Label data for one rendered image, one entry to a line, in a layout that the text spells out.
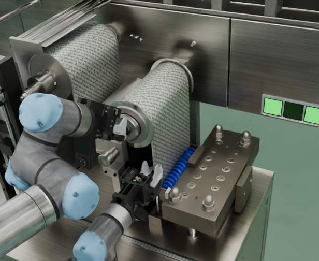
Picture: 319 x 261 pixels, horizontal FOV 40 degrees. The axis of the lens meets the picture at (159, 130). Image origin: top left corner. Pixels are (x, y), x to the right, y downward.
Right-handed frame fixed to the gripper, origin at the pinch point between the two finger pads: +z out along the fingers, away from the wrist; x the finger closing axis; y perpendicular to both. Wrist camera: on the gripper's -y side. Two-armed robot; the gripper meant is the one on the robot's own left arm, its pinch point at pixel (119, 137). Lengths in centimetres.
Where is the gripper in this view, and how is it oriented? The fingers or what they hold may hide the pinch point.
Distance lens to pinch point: 114.9
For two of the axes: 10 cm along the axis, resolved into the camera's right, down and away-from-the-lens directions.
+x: -8.9, -2.2, 4.1
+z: 3.9, 1.0, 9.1
